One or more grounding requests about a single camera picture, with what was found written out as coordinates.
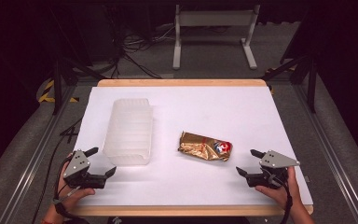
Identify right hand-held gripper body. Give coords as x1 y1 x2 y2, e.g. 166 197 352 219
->
246 149 301 190

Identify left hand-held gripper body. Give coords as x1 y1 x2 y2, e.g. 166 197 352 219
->
62 149 109 190

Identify translucent plastic container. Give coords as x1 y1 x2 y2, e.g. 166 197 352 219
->
102 98 154 166

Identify gold foil snack packet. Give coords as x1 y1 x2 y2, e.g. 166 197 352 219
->
177 131 233 162

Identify person's right hand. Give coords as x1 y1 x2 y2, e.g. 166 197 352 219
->
255 166 302 211

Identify person's left hand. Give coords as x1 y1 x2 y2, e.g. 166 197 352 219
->
53 152 97 216

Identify black metal stand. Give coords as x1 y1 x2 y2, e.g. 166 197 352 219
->
260 54 320 115
49 6 107 116

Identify yellow black hazard tape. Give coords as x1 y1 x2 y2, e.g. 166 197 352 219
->
36 78 80 105

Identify person's dark clothing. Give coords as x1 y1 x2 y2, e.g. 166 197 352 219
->
63 216 251 224

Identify white table sheet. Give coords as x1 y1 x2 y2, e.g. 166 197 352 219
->
73 86 314 207

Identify white metal stand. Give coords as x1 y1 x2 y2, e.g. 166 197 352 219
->
172 4 261 71

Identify thin black floor cable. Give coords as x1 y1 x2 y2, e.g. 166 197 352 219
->
31 116 84 224

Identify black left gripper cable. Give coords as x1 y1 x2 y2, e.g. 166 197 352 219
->
52 156 82 219

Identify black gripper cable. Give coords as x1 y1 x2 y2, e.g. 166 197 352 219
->
52 156 82 219
268 174 295 224

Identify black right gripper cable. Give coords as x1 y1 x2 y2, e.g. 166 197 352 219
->
268 174 295 224

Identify aluminium floor rail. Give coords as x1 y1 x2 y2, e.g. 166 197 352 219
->
293 83 358 224
0 85 77 224

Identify bundle of floor cables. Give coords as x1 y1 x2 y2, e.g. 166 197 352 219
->
103 6 181 80

